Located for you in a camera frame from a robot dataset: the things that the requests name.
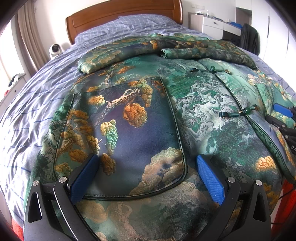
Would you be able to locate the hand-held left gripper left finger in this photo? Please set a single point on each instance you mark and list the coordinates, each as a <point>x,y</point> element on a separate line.
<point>83,178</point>

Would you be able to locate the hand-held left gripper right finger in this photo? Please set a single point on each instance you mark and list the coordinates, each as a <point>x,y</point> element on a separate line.
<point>210,179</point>

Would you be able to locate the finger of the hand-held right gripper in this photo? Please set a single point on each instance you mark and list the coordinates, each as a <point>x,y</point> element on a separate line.
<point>275,121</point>
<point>282,110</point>

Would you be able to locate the green printed padded jacket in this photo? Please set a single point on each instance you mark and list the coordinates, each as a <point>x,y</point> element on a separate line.
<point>161,111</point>

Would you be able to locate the orange fluffy fabric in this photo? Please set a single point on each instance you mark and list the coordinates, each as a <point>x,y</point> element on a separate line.
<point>288,208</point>

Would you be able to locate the black garment on chair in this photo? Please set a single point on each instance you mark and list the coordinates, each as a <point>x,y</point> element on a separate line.
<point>249,38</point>

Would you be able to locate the white wardrobe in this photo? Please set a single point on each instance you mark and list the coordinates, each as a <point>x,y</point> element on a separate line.
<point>275,30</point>

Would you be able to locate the bed with blue checked duvet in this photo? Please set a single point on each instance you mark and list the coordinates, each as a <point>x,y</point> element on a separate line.
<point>30,99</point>

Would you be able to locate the blue items on desk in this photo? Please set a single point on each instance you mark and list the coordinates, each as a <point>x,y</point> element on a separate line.
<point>236,24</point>

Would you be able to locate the white desk with drawer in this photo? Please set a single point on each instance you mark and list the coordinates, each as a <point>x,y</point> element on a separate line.
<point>212,23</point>

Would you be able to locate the white side cabinet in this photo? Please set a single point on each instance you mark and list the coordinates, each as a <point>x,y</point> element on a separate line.
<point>11,90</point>

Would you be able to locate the white desk fan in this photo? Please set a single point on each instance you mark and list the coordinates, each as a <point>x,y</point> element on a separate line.
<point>55,49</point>

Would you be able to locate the beige curtain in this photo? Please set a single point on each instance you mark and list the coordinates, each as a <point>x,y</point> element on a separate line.
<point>31,34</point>

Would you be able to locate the wooden headboard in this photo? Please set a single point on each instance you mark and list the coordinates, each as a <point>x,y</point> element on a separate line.
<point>120,18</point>

